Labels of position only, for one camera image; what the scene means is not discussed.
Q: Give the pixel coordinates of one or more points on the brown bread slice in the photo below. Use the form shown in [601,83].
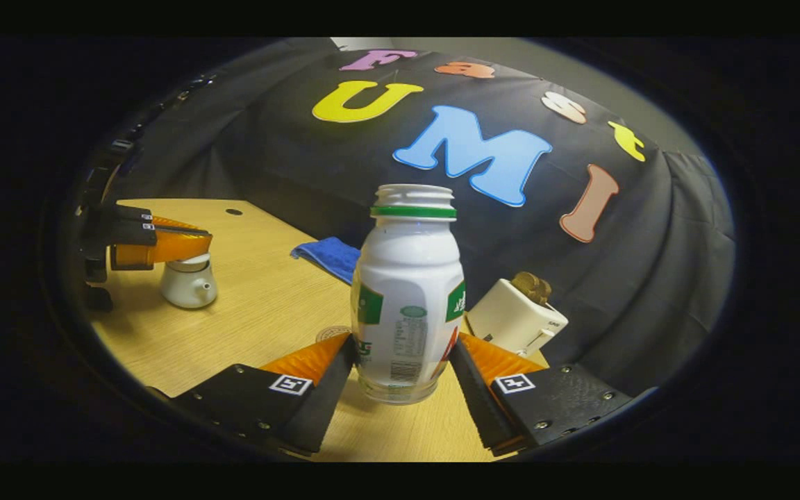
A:
[528,285]

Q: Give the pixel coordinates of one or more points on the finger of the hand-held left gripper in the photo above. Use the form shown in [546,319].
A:
[132,236]
[126,214]

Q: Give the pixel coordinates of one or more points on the black backdrop cloth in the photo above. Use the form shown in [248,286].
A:
[546,243]

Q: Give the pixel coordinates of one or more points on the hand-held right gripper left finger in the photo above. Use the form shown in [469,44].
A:
[327,406]

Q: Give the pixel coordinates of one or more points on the round wooden coaster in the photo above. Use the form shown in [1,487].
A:
[334,332]

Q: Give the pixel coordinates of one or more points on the blue towel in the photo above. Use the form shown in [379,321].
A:
[334,257]

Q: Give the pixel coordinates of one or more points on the white teacup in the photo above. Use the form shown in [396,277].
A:
[188,288]

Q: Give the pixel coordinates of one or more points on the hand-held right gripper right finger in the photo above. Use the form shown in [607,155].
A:
[480,410]

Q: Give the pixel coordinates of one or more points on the white water bottle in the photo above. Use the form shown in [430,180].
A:
[407,278]

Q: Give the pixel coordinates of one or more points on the white toaster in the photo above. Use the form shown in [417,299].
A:
[511,316]

